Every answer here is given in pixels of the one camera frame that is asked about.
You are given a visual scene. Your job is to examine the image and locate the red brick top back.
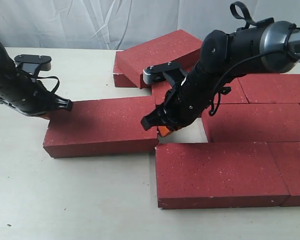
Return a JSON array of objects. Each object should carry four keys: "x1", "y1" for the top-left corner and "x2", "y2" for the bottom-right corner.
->
[{"x1": 114, "y1": 29, "x2": 202, "y2": 89}]

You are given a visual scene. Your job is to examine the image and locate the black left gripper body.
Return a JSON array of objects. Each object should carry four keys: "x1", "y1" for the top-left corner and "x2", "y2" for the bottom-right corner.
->
[{"x1": 0, "y1": 42, "x2": 73, "y2": 117}]

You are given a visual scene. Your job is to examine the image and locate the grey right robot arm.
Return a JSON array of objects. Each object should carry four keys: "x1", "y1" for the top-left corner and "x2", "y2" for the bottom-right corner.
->
[{"x1": 141, "y1": 19, "x2": 300, "y2": 136}]

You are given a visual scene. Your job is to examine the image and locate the red brick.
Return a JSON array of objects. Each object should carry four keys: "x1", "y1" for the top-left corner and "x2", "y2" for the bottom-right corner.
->
[
  {"x1": 43, "y1": 96, "x2": 158, "y2": 158},
  {"x1": 155, "y1": 142, "x2": 290, "y2": 210},
  {"x1": 268, "y1": 142, "x2": 300, "y2": 207},
  {"x1": 238, "y1": 74, "x2": 300, "y2": 105},
  {"x1": 201, "y1": 103, "x2": 300, "y2": 143},
  {"x1": 114, "y1": 29, "x2": 202, "y2": 89},
  {"x1": 151, "y1": 78, "x2": 248, "y2": 105}
]

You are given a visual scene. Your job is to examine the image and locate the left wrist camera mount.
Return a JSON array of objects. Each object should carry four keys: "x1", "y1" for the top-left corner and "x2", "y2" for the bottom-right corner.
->
[{"x1": 14, "y1": 54, "x2": 52, "y2": 76}]

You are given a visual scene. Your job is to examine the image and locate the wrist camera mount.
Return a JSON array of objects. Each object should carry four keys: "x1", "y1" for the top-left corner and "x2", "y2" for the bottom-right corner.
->
[
  {"x1": 142, "y1": 61, "x2": 188, "y2": 87},
  {"x1": 14, "y1": 54, "x2": 52, "y2": 76}
]

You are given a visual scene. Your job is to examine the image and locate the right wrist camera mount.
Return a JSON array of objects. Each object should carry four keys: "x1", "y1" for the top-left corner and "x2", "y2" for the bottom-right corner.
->
[{"x1": 142, "y1": 61, "x2": 188, "y2": 87}]

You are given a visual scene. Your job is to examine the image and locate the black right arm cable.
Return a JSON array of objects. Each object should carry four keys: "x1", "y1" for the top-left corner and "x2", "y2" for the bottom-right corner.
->
[{"x1": 208, "y1": 51, "x2": 288, "y2": 116}]

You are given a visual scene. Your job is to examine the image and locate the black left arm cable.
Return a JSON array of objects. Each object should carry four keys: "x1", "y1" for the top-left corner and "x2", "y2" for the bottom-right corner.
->
[{"x1": 36, "y1": 76, "x2": 61, "y2": 95}]

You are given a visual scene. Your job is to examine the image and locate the white fabric backdrop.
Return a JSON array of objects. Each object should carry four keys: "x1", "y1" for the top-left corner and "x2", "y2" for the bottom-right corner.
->
[{"x1": 0, "y1": 0, "x2": 300, "y2": 51}]

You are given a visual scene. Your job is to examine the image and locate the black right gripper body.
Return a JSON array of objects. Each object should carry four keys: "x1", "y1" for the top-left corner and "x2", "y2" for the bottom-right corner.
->
[{"x1": 141, "y1": 62, "x2": 230, "y2": 131}]

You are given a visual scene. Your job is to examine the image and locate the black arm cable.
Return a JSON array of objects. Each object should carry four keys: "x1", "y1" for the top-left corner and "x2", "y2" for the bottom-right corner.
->
[
  {"x1": 36, "y1": 76, "x2": 61, "y2": 95},
  {"x1": 208, "y1": 51, "x2": 288, "y2": 116}
]

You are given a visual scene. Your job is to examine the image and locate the red brick hidden row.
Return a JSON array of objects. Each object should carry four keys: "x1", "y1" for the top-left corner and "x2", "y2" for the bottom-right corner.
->
[{"x1": 112, "y1": 61, "x2": 137, "y2": 88}]

